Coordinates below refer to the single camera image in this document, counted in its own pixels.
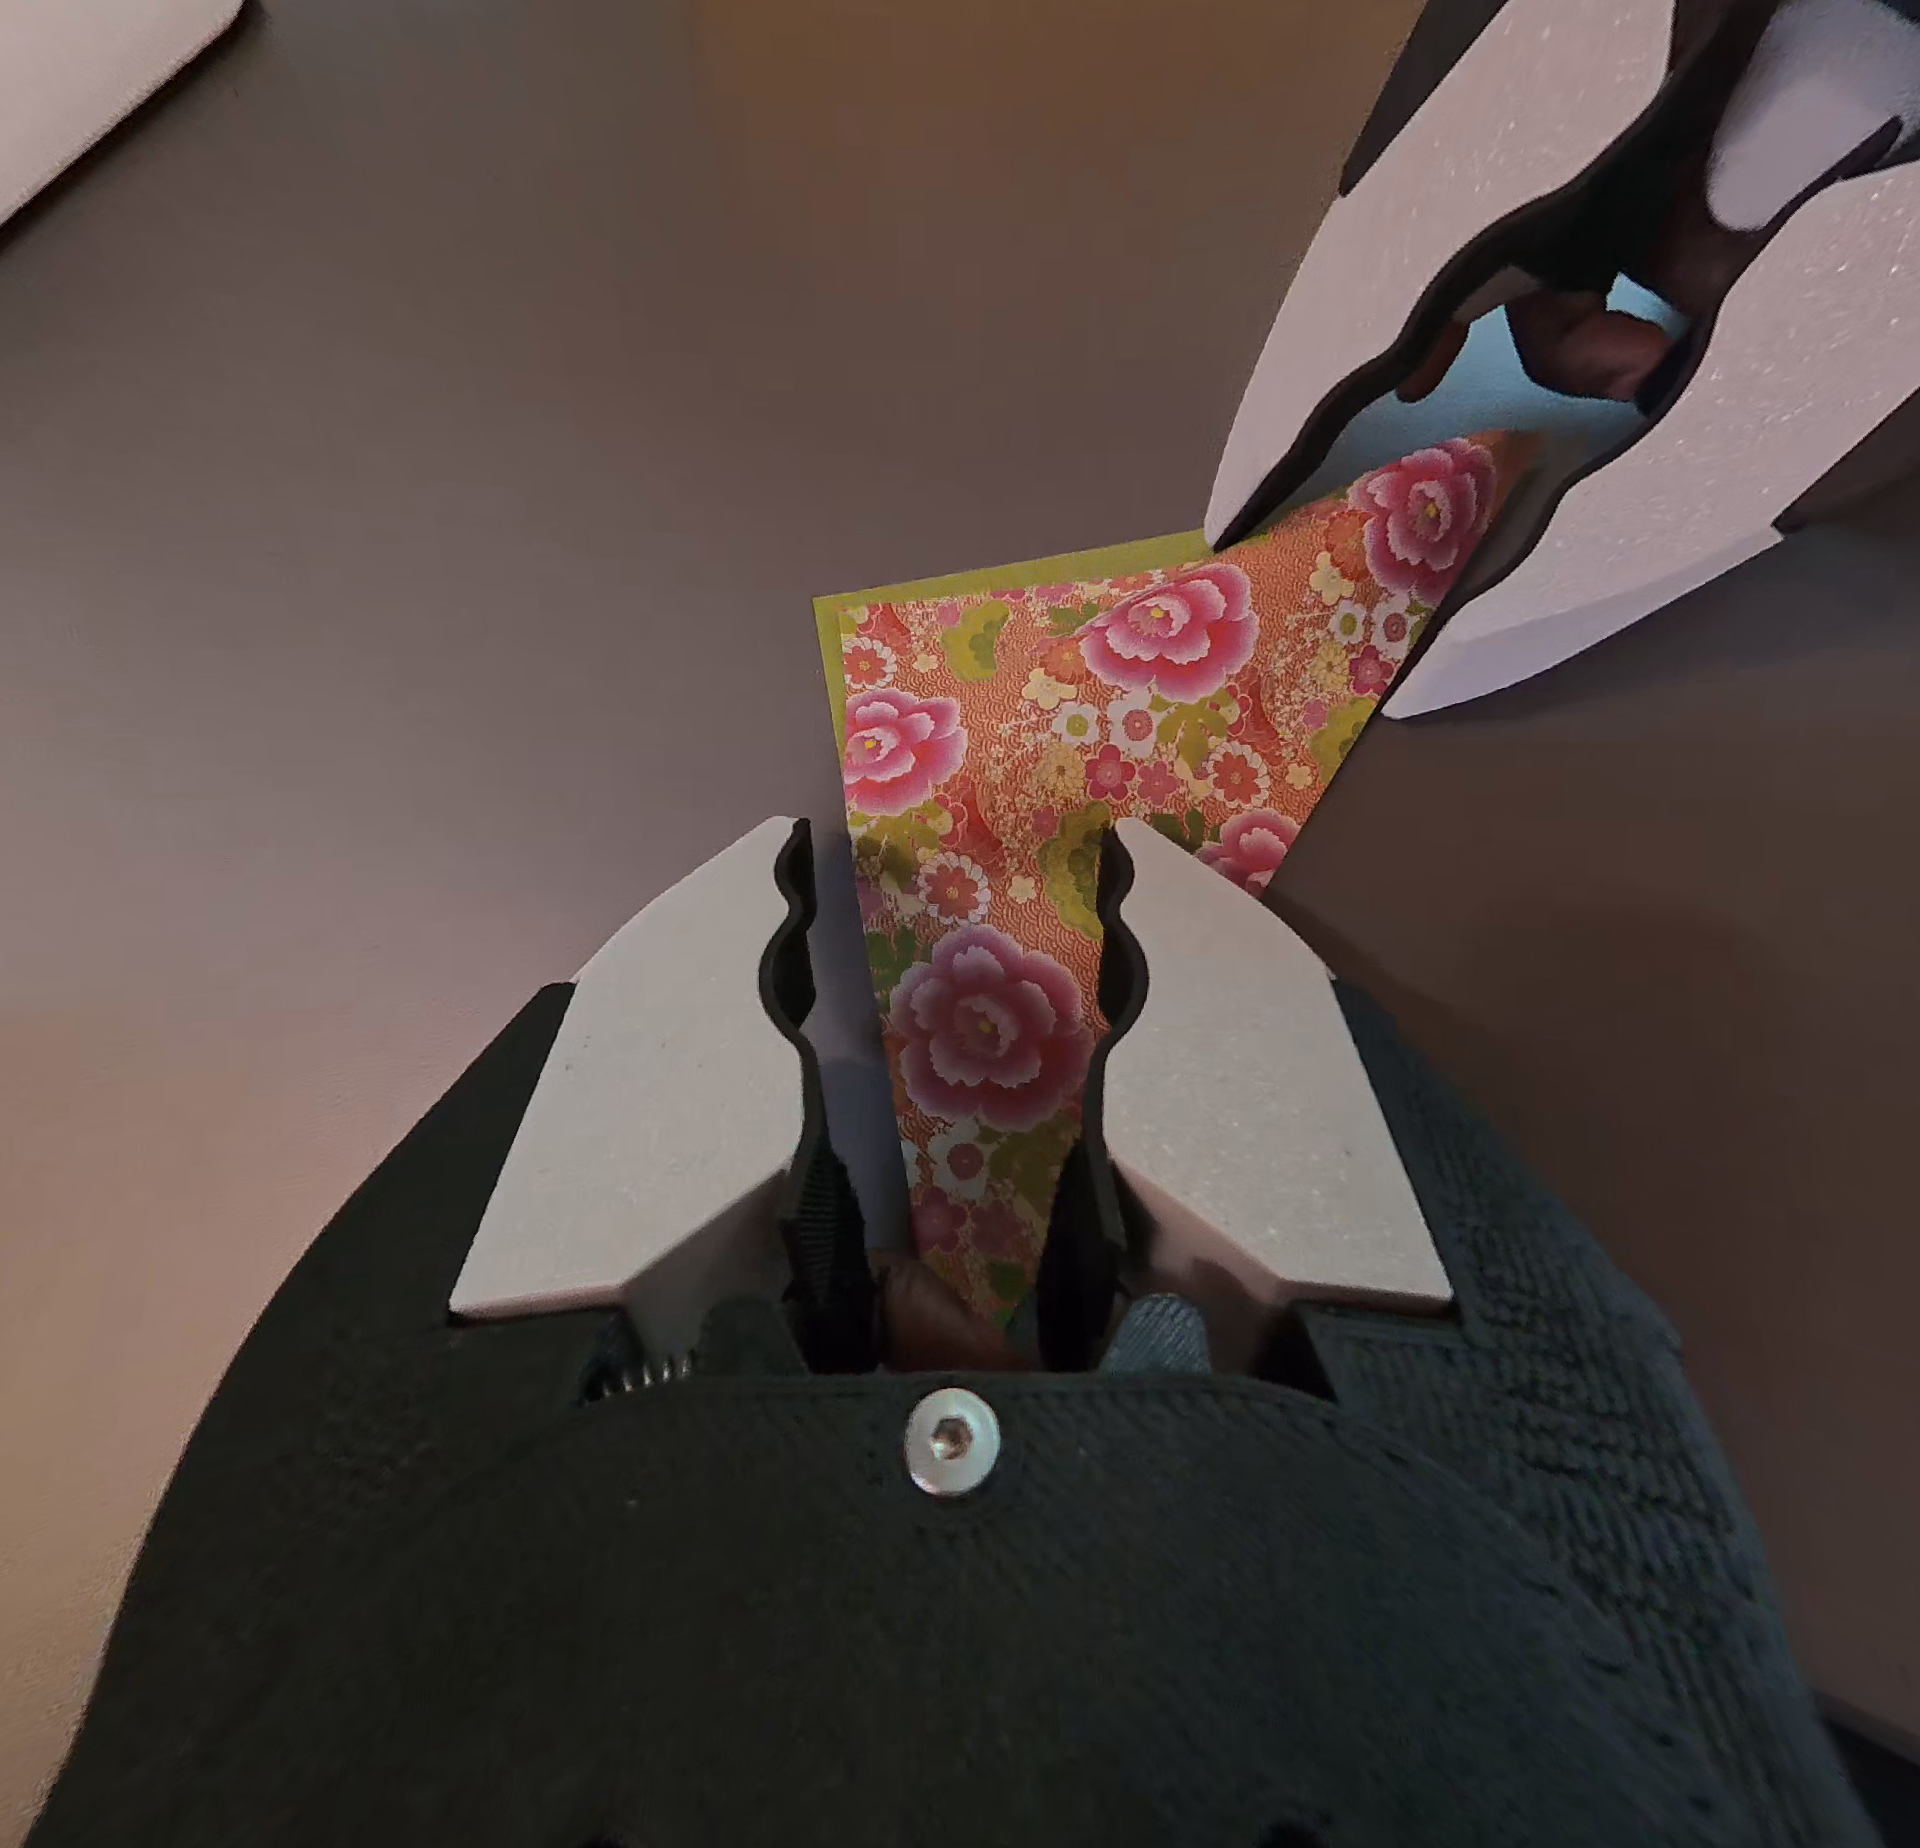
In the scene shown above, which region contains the floral origami paper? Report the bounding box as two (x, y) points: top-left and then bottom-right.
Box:
(812, 431), (1548, 1331)

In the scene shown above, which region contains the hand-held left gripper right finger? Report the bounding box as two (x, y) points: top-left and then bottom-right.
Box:
(1037, 817), (1457, 1369)

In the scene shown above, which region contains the white rounded base plate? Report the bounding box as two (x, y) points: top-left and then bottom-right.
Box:
(0, 0), (248, 229)

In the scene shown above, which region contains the person's right hand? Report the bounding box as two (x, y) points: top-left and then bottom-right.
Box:
(1504, 273), (1699, 406)

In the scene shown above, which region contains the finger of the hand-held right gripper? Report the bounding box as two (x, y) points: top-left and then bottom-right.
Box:
(1380, 0), (1920, 722)
(1205, 0), (1689, 550)

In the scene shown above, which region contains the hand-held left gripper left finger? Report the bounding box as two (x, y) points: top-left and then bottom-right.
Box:
(448, 812), (878, 1376)

